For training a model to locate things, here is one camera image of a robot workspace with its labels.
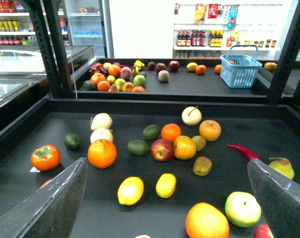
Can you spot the red apple bottom right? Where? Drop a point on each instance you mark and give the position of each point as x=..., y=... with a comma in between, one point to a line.
x=263, y=231

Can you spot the small orange tangerine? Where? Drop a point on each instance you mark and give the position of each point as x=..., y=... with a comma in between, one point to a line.
x=171, y=132

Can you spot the white onion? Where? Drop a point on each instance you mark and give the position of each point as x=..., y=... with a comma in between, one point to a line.
x=101, y=120
x=101, y=133

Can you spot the large orange yellow mango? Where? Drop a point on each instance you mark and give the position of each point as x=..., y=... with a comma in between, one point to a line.
x=206, y=221

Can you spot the small green yellow fruit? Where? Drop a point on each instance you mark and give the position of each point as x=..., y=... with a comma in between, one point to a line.
x=199, y=141

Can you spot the yellow lemon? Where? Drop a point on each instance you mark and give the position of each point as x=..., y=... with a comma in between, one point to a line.
x=165, y=185
x=130, y=191

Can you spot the brown kiwi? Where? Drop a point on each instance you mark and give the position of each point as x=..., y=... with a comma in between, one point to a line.
x=202, y=166

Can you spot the black shelf post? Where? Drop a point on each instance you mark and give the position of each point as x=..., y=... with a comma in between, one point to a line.
x=45, y=19
x=287, y=58

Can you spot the orange persimmon green top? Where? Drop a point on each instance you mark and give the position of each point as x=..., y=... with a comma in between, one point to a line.
x=46, y=158

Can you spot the blue basket on far shelf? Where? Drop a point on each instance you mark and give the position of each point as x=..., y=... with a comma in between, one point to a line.
x=239, y=70

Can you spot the red chili pepper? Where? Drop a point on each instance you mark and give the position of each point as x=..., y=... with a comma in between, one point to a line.
x=249, y=154

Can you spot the peach far shelf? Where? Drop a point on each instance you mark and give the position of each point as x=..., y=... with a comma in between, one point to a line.
x=163, y=76

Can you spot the white pear with stem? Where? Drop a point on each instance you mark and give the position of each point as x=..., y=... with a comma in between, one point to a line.
x=191, y=116

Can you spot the green apple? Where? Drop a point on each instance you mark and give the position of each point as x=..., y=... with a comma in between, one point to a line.
x=242, y=209

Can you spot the dark red apple far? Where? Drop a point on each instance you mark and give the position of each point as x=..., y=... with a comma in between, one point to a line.
x=174, y=66

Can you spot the black shelf post left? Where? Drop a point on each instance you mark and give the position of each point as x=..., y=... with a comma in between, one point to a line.
x=45, y=19

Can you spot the black shelf post right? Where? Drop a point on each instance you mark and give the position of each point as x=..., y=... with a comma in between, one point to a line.
x=287, y=58

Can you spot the yellow orange apple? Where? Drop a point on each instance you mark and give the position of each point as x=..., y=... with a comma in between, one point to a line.
x=184, y=148

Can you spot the white onion lower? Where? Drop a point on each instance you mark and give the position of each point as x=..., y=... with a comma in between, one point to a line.
x=101, y=133

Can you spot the green avocado lower middle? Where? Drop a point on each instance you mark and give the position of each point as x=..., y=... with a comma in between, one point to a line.
x=138, y=147

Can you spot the dark green avocado left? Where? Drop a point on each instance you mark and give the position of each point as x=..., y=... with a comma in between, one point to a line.
x=72, y=141

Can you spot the large orange fruit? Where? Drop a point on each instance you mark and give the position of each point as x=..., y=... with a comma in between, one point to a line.
x=102, y=153

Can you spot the yellow green pear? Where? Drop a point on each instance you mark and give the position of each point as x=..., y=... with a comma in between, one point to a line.
x=283, y=166

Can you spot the pink dragon fruit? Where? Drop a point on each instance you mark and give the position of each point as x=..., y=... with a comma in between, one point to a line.
x=98, y=67

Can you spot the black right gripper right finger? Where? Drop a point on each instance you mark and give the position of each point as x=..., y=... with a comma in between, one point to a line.
x=279, y=198

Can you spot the red tomato at edge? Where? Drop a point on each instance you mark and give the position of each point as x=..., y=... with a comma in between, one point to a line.
x=45, y=183

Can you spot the green avocado upper middle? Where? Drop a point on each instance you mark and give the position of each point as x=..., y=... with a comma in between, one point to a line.
x=151, y=132

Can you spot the yellow lemon far shelf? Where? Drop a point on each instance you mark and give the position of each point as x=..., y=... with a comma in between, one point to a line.
x=191, y=67

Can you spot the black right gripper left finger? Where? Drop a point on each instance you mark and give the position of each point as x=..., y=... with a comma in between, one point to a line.
x=52, y=210

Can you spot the green apple far shelf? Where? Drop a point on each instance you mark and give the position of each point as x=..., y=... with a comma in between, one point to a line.
x=139, y=80

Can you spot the white onion upper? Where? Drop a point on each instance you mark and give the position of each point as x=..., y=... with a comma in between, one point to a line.
x=101, y=120

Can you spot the golden round pear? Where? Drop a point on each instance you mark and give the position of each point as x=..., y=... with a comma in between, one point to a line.
x=210, y=130

